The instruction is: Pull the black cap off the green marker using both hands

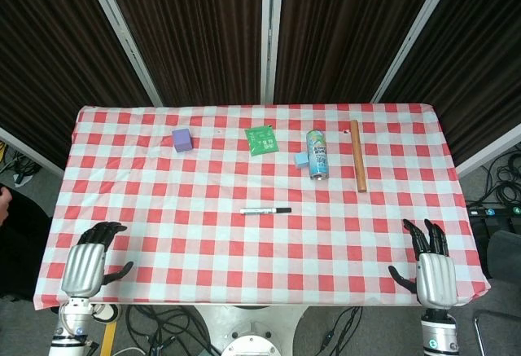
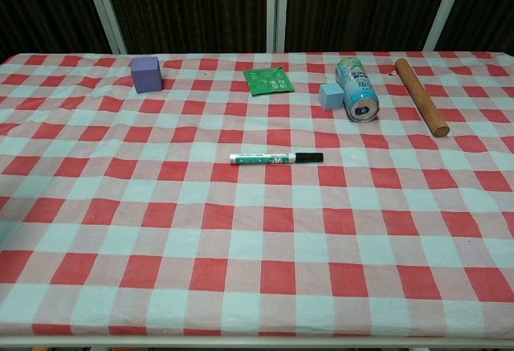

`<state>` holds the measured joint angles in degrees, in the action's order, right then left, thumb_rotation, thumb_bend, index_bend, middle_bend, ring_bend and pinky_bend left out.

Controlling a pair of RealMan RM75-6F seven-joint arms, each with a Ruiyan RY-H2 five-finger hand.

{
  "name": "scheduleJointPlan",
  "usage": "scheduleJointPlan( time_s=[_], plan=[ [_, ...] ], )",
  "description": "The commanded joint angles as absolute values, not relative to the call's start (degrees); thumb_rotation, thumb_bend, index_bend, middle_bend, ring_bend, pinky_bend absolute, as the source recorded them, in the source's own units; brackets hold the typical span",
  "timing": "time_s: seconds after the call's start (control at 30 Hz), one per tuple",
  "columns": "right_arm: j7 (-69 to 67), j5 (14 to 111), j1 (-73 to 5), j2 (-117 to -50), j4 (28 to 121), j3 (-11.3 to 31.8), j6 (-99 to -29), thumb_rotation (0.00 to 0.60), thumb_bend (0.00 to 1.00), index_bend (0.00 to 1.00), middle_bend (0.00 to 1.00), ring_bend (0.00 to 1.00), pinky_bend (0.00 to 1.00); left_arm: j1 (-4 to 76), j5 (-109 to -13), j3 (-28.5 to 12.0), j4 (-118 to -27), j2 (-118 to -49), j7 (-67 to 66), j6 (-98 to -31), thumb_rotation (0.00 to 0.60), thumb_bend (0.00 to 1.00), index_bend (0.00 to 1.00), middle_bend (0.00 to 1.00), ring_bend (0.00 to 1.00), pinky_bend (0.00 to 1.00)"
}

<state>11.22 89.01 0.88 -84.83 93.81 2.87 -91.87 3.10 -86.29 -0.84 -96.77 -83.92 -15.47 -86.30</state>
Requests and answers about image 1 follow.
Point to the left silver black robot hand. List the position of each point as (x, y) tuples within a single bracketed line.
[(83, 266)]

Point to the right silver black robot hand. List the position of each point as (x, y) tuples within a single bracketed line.
[(437, 280)]

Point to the black and white marker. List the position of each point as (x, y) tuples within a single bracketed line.
[(265, 210)]

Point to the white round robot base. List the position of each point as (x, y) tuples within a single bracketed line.
[(248, 331)]

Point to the black white sneaker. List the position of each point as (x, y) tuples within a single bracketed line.
[(106, 313)]

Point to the dark office chair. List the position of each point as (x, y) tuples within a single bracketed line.
[(504, 258)]

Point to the person in black clothes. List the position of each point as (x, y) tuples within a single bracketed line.
[(18, 238)]

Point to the yellow floor tape strip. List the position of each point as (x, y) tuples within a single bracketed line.
[(107, 339)]

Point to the black power strip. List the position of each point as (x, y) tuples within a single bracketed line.
[(494, 212)]

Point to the wooden rolling stick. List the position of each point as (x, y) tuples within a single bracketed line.
[(358, 155)]

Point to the purple foam cube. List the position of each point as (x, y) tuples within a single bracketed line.
[(182, 140)]

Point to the light blue spray can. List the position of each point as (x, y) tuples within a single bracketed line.
[(317, 154)]

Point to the red white checkered tablecloth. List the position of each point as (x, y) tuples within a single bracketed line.
[(260, 234)]

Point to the small light blue block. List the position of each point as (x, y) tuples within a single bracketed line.
[(300, 160)]

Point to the green snack packet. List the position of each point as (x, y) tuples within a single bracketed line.
[(261, 141)]

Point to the white partition frame post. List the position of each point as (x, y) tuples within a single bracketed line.
[(122, 34), (415, 34), (270, 34)]

